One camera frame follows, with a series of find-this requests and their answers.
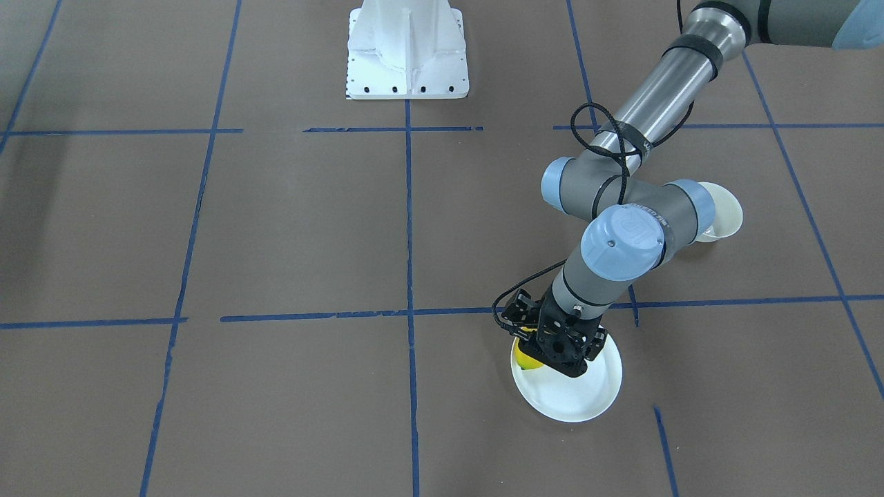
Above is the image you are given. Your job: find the white bowl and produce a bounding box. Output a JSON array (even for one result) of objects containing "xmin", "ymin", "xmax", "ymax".
[{"xmin": 695, "ymin": 182, "xmax": 743, "ymax": 243}]

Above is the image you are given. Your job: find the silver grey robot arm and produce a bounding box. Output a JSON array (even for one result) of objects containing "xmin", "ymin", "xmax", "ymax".
[{"xmin": 514, "ymin": 1, "xmax": 882, "ymax": 378}]

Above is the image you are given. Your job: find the yellow lemon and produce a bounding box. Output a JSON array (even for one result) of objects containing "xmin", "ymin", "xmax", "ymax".
[{"xmin": 512, "ymin": 327, "xmax": 544, "ymax": 371}]

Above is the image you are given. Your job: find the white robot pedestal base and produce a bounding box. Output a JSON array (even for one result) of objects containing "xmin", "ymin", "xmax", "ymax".
[{"xmin": 345, "ymin": 1, "xmax": 470, "ymax": 100}]

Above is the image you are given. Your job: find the brown paper table cover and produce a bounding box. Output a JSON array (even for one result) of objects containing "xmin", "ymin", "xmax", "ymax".
[{"xmin": 2, "ymin": 1, "xmax": 883, "ymax": 496}]

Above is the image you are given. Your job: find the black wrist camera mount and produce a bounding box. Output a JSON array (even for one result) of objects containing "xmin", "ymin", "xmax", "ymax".
[{"xmin": 494, "ymin": 289, "xmax": 542, "ymax": 342}]

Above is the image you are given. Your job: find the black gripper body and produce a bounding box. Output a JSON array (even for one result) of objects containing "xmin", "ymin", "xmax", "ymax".
[{"xmin": 530, "ymin": 287, "xmax": 607, "ymax": 378}]

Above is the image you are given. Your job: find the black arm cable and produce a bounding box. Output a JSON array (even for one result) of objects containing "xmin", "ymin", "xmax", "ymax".
[{"xmin": 492, "ymin": 102, "xmax": 695, "ymax": 332}]

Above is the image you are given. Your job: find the white round plate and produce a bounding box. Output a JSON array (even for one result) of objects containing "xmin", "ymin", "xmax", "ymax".
[{"xmin": 510, "ymin": 336, "xmax": 623, "ymax": 422}]

